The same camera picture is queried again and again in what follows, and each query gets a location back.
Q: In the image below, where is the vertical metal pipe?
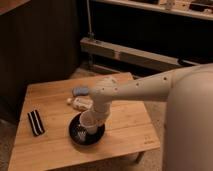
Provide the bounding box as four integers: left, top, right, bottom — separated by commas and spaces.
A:
86, 0, 94, 41

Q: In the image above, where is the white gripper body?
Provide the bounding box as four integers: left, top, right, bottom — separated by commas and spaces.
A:
80, 108, 108, 129

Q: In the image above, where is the silver fork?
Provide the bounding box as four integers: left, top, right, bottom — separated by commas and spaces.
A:
78, 131, 86, 141

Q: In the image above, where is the black white striped block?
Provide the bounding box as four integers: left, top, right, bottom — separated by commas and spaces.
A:
27, 110, 45, 136

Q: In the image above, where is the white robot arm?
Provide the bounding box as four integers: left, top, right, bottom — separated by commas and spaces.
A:
80, 63, 213, 171

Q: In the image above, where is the wooden table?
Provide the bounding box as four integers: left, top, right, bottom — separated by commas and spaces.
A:
8, 76, 160, 171

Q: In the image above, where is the blue sponge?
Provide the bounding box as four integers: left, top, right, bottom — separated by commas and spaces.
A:
72, 86, 89, 96

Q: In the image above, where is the black round plate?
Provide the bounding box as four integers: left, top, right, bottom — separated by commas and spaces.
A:
69, 114, 105, 146

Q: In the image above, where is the wooden shelf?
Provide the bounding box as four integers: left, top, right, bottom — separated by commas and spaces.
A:
93, 0, 213, 21

